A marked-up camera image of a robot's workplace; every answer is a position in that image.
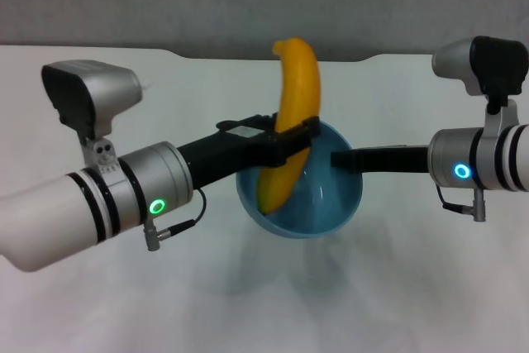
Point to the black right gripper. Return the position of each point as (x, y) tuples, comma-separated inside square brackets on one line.
[(392, 159)]

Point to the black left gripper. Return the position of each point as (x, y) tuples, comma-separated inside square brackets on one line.
[(223, 150)]

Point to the blue bowl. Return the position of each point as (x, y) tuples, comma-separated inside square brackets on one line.
[(322, 208)]

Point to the yellow banana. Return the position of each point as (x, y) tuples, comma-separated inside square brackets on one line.
[(299, 80)]

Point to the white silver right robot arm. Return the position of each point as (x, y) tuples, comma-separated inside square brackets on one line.
[(487, 158)]

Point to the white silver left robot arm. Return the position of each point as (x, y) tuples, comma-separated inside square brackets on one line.
[(62, 212)]

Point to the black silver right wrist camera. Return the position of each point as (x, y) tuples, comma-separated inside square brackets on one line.
[(475, 63)]

